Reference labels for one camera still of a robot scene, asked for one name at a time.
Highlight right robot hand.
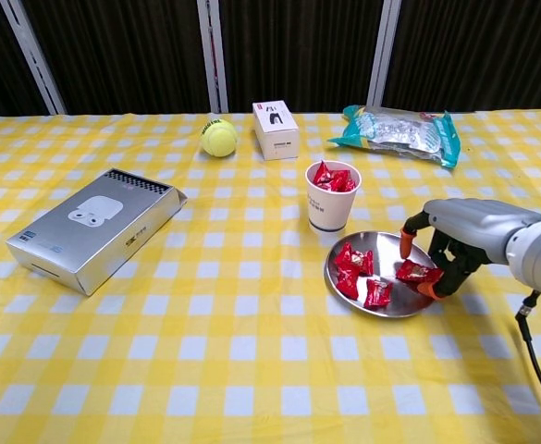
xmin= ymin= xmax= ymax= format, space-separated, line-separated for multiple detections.
xmin=400 ymin=197 xmax=541 ymax=301

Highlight round steel plate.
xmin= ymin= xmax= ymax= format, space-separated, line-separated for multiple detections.
xmin=324 ymin=230 xmax=442 ymax=319

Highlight white paper cup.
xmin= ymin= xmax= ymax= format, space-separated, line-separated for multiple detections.
xmin=304 ymin=159 xmax=362 ymax=234

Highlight teal snack bag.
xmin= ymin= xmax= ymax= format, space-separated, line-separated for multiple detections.
xmin=326 ymin=105 xmax=462 ymax=170

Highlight small white product box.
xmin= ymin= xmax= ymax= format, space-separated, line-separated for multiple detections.
xmin=252 ymin=100 xmax=300 ymax=162

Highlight yellow checkered tablecloth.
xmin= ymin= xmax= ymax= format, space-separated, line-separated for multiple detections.
xmin=0 ymin=109 xmax=541 ymax=444

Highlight yellow tennis ball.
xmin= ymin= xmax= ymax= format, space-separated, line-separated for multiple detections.
xmin=200 ymin=117 xmax=240 ymax=158

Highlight silver earbuds box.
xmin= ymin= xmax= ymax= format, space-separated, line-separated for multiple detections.
xmin=5 ymin=167 xmax=189 ymax=297

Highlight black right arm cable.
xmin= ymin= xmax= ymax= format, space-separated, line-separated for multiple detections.
xmin=514 ymin=290 xmax=541 ymax=431

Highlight white metal frame post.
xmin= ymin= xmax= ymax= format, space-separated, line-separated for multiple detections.
xmin=0 ymin=0 xmax=68 ymax=116
xmin=197 ymin=0 xmax=229 ymax=114
xmin=366 ymin=0 xmax=401 ymax=107

